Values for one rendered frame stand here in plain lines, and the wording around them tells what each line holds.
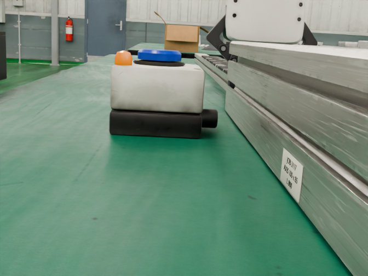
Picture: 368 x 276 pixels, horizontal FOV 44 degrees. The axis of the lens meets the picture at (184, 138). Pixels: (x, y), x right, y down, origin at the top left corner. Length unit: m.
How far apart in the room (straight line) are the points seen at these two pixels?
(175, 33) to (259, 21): 2.08
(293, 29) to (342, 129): 0.42
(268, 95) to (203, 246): 0.16
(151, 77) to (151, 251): 0.22
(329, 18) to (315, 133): 12.04
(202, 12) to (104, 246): 11.38
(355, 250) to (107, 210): 0.12
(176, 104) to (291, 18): 0.26
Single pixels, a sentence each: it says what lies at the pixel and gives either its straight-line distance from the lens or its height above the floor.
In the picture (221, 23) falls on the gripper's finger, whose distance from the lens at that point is 0.60.
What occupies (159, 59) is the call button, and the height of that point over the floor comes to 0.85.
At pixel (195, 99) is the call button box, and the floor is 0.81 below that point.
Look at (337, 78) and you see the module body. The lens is 0.21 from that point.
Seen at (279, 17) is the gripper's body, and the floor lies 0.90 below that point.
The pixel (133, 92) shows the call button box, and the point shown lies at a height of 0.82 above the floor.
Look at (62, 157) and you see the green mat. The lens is 0.32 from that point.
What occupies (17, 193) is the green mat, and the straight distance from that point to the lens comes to 0.26.
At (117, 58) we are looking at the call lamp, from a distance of 0.39.
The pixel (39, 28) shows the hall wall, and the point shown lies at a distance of 11.88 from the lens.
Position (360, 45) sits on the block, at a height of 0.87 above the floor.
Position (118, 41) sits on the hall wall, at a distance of 11.52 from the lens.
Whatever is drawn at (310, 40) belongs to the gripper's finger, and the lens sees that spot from 0.63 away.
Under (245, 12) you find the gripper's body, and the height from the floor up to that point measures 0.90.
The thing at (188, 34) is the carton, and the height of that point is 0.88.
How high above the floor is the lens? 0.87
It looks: 13 degrees down
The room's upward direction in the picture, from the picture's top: 3 degrees clockwise
